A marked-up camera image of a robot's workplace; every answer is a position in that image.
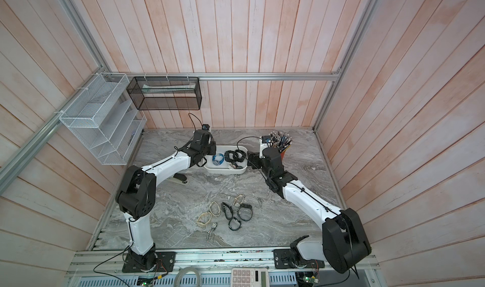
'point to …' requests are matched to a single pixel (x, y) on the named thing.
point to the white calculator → (249, 277)
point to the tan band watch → (215, 208)
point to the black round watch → (244, 205)
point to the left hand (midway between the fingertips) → (212, 145)
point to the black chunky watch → (230, 156)
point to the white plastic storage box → (227, 168)
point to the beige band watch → (202, 224)
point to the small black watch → (234, 224)
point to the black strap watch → (228, 212)
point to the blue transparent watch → (218, 158)
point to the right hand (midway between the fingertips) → (255, 150)
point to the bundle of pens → (280, 140)
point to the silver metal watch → (213, 227)
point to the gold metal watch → (239, 200)
